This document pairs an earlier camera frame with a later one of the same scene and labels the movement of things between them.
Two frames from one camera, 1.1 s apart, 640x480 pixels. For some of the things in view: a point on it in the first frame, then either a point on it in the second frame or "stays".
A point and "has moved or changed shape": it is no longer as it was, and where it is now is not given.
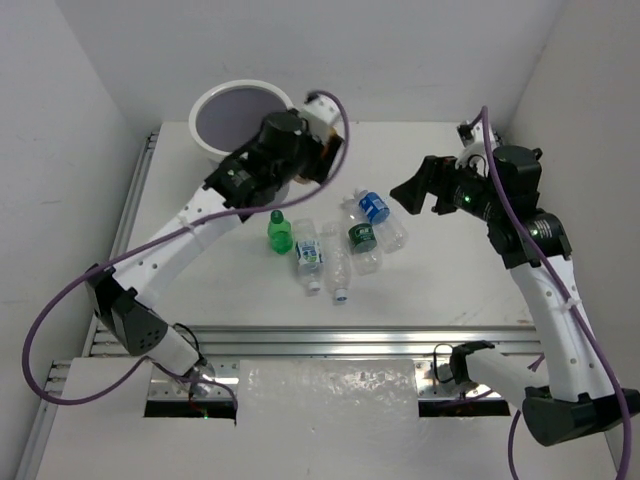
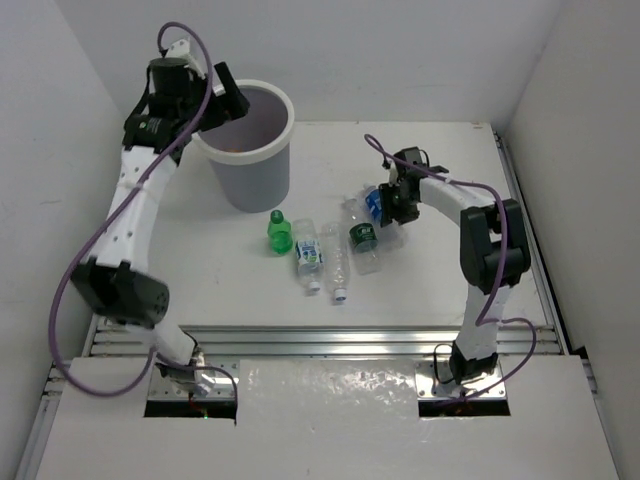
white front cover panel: x=374 y=392 stays
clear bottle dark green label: x=362 y=239 stays
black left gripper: x=320 y=151 → x=220 y=103
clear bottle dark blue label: x=392 y=236 has moved or changed shape
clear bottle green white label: x=309 y=252 stays
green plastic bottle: x=280 y=232 stays
